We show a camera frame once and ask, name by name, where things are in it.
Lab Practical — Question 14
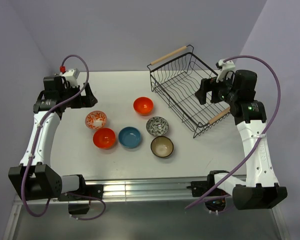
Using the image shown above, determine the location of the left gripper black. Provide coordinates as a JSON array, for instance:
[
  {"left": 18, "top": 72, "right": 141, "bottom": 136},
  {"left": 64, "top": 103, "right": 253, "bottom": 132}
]
[{"left": 59, "top": 82, "right": 97, "bottom": 109}]

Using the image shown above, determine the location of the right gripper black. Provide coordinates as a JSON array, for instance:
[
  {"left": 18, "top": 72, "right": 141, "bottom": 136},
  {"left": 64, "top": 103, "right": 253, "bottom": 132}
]
[{"left": 194, "top": 71, "right": 239, "bottom": 105}]

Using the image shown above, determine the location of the white orange floral bowl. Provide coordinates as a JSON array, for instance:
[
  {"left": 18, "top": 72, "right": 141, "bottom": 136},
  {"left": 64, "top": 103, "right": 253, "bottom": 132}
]
[{"left": 85, "top": 110, "right": 107, "bottom": 130}]

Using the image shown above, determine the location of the black white leaf bowl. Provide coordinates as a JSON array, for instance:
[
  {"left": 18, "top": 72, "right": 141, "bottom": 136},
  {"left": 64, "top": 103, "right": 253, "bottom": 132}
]
[{"left": 145, "top": 116, "right": 169, "bottom": 137}]

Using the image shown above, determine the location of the beige brown bowl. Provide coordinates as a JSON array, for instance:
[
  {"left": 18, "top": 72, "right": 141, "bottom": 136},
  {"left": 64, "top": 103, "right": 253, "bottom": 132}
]
[{"left": 150, "top": 136, "right": 174, "bottom": 158}]

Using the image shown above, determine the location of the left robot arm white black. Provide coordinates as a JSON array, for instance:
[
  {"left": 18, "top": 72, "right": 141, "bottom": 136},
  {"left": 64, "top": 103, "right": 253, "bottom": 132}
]
[{"left": 8, "top": 75, "right": 98, "bottom": 201}]

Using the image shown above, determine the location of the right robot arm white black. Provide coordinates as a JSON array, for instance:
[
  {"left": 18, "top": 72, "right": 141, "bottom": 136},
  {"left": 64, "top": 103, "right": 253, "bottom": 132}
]
[{"left": 195, "top": 70, "right": 288, "bottom": 210}]

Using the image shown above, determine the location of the blue bowl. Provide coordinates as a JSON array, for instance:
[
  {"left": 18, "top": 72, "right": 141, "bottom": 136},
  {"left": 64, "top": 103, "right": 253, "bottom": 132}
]
[{"left": 118, "top": 126, "right": 142, "bottom": 149}]

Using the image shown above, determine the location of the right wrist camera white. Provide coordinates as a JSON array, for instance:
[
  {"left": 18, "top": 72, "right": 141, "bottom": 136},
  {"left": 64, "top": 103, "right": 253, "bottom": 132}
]
[{"left": 216, "top": 59, "right": 236, "bottom": 83}]

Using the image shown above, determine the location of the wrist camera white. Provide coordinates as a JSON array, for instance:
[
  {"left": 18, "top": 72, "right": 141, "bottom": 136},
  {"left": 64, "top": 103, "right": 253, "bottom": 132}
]
[
  {"left": 216, "top": 59, "right": 236, "bottom": 83},
  {"left": 59, "top": 66, "right": 80, "bottom": 86}
]

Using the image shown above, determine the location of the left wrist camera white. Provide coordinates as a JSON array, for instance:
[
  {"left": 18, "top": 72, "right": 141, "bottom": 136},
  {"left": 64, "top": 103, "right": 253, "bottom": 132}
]
[{"left": 59, "top": 66, "right": 80, "bottom": 86}]

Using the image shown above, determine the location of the black wire dish rack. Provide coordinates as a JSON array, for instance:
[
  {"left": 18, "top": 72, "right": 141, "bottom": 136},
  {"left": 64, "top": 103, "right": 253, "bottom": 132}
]
[{"left": 147, "top": 44, "right": 230, "bottom": 138}]

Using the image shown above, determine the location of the aluminium mounting rail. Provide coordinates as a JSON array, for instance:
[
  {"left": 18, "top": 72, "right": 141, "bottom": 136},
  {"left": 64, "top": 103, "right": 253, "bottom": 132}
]
[{"left": 86, "top": 176, "right": 207, "bottom": 203}]

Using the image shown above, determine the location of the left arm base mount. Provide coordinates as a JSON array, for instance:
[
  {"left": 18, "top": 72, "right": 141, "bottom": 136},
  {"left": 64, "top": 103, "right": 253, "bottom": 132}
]
[{"left": 57, "top": 184, "right": 104, "bottom": 218}]

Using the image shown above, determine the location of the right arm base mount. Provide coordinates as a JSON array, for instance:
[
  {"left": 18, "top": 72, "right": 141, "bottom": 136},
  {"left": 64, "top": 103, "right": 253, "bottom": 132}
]
[{"left": 186, "top": 170, "right": 235, "bottom": 213}]

